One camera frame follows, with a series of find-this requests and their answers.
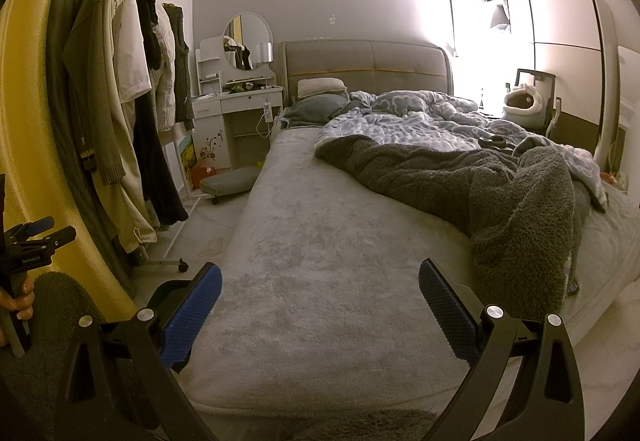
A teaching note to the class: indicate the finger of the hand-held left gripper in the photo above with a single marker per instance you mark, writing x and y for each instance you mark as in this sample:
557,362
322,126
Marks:
62,236
40,225

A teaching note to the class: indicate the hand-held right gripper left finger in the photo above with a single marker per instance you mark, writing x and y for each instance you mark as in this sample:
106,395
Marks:
192,316

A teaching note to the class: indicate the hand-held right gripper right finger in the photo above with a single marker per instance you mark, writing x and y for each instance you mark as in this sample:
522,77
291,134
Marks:
447,316

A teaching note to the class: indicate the person's left hand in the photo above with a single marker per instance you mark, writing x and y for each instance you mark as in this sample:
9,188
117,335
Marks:
24,303

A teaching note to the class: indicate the black hanging garment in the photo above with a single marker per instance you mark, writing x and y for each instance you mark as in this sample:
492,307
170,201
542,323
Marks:
155,171

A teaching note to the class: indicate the dark grey fleece blanket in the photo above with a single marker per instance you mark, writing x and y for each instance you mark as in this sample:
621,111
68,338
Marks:
450,191

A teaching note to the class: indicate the yellow curtain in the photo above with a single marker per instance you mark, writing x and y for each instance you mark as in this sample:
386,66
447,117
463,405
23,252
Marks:
30,96

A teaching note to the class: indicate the grey fleece robe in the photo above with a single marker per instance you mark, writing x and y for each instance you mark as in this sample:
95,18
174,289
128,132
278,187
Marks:
365,428

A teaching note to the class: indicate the grey cushioned stool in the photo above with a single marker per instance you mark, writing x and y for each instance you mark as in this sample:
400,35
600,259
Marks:
227,180

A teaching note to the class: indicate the grey bed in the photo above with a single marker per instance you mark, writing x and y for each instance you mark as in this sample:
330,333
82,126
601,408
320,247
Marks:
325,246

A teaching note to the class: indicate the red bag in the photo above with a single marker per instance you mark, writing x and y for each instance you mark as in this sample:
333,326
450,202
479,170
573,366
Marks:
202,171

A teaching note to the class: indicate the yellow framed picture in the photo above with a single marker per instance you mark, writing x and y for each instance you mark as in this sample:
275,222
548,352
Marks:
186,153

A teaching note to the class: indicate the olive knit-cuff jacket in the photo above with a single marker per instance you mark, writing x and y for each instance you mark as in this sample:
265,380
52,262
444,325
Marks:
95,71

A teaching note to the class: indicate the white striped shirt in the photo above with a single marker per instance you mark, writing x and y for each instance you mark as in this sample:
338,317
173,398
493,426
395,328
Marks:
164,71

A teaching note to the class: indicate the blue patterned duvet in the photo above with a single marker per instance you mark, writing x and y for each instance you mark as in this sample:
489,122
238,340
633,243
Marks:
400,126

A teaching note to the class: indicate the white t-shirt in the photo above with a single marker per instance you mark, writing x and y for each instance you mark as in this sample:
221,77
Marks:
132,51

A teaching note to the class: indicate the dark knit vest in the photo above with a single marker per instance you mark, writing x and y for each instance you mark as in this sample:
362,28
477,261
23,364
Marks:
180,66

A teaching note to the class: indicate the white power strip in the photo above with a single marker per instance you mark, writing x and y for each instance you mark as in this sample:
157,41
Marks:
268,112

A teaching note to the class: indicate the white vanity desk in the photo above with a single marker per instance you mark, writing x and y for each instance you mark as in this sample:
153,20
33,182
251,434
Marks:
240,103

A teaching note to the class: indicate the cream cat bed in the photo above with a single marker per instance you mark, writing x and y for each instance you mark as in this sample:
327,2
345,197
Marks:
522,108

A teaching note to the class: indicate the grey pillow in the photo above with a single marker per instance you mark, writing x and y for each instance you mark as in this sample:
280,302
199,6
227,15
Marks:
315,110

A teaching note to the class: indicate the black chair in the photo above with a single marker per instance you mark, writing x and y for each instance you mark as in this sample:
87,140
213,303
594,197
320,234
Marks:
547,86

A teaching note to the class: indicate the cream pillow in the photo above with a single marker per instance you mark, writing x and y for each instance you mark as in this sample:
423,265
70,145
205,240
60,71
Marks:
320,86

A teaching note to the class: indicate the grey upholstered headboard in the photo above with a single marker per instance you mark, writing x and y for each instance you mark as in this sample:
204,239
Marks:
365,66

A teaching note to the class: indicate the silver table lamp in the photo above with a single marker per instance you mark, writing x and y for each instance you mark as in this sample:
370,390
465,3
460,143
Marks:
262,52

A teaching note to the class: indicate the round vanity mirror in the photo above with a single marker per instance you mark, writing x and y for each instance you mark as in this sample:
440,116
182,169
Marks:
250,33

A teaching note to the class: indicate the white wardrobe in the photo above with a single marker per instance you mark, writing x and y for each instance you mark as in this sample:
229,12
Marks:
565,31

